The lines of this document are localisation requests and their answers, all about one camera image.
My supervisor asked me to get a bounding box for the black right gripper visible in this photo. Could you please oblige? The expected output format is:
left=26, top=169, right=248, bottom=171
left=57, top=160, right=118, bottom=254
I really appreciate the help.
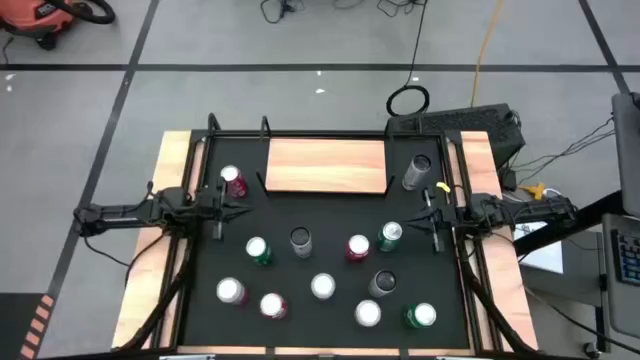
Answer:
left=403, top=187, right=458, bottom=254

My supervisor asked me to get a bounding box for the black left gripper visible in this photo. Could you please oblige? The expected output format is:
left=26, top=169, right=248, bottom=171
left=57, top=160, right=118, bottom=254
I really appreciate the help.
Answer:
left=197, top=175, right=255, bottom=242

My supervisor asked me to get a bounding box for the red Coca-Cola Star Wars can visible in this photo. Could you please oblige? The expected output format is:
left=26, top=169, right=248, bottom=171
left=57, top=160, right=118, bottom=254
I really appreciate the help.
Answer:
left=219, top=164, right=249, bottom=200

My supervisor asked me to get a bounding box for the green Sprite can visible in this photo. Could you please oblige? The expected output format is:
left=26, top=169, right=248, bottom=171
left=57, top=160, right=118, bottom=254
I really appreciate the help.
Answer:
left=402, top=301, right=438, bottom=330
left=244, top=235, right=275, bottom=267
left=375, top=221, right=404, bottom=253

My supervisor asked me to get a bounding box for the tall silver Celsius can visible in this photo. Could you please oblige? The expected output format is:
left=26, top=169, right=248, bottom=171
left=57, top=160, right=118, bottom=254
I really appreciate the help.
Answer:
left=289, top=225, right=314, bottom=260
left=367, top=269, right=399, bottom=299
left=401, top=153, right=433, bottom=192

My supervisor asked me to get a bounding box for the dark red soda can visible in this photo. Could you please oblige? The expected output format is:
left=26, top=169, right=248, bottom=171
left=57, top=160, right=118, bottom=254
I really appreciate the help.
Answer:
left=344, top=233, right=372, bottom=264

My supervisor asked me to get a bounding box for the pink and silver Spindrift can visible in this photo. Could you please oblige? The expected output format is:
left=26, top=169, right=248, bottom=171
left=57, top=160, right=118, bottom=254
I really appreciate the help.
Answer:
left=310, top=272, right=337, bottom=301
left=353, top=299, right=383, bottom=329
left=215, top=276, right=250, bottom=307

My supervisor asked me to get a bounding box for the black table mat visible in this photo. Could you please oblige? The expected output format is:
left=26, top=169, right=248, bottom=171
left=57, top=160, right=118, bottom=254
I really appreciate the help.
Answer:
left=178, top=135, right=474, bottom=351

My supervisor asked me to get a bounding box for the wooden tray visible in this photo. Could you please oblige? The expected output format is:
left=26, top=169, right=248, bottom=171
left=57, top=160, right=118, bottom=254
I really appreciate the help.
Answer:
left=254, top=137, right=399, bottom=200

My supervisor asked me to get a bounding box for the yellow power splitter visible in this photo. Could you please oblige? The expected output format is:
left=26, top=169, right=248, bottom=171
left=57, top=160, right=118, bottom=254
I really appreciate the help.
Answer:
left=517, top=182, right=546, bottom=200

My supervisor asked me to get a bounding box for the white paper sheet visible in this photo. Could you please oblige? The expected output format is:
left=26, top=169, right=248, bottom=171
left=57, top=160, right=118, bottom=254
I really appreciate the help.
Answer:
left=514, top=219, right=565, bottom=275

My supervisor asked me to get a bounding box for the black stand beam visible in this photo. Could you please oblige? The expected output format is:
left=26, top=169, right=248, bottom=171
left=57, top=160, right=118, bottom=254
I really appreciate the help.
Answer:
left=512, top=189, right=626, bottom=257

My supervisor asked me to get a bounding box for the grey keyboard console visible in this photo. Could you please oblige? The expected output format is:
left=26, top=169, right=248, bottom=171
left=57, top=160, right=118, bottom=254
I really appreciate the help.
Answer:
left=601, top=212, right=640, bottom=339

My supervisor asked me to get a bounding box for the flat computer monitor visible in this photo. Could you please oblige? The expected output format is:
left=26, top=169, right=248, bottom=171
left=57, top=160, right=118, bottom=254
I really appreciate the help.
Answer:
left=610, top=91, right=640, bottom=219

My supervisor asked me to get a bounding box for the black mat with orange stripes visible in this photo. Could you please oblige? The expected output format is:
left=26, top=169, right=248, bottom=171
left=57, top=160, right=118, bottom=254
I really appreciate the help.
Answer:
left=0, top=292, right=56, bottom=360

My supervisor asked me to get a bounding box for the orange shop vacuum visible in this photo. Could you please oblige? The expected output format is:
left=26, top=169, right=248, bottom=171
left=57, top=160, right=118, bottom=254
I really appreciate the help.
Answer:
left=0, top=0, right=76, bottom=51

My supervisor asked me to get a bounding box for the black hanging cable with coil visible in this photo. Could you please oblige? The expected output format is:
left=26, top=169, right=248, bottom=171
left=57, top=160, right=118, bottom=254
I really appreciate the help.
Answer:
left=384, top=0, right=432, bottom=119

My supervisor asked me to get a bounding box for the yellow extension cable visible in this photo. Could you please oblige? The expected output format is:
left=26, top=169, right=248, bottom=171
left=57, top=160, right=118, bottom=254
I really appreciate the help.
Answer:
left=469, top=0, right=504, bottom=109

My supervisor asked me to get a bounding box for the thin black floor cable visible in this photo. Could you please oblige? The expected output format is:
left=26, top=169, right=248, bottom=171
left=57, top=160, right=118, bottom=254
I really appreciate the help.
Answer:
left=259, top=0, right=301, bottom=25

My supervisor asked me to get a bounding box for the black vacuum hose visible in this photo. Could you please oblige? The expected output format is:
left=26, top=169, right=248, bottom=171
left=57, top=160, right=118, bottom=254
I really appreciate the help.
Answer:
left=47, top=0, right=117, bottom=25

